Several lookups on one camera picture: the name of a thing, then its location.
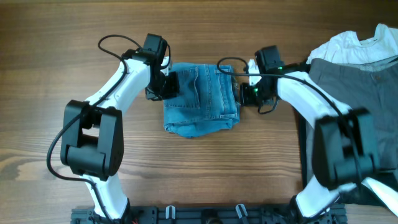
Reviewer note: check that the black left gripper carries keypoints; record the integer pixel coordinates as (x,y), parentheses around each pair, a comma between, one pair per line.
(172,90)

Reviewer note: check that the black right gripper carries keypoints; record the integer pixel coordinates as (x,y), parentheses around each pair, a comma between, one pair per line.
(247,98)

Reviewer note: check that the light blue denim jeans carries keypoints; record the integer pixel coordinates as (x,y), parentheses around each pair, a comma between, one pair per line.
(207,101)

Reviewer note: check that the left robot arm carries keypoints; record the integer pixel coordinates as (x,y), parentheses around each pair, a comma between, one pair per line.
(92,141)

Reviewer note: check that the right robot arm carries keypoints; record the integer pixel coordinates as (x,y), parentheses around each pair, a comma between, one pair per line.
(344,149)

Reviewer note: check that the black garment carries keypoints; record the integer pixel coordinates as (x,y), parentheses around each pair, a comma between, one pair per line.
(301,126)

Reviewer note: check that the white cloth garment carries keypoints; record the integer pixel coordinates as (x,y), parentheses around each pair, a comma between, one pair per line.
(347,48)

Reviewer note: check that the grey garment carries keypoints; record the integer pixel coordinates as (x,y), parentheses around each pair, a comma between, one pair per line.
(375,90)

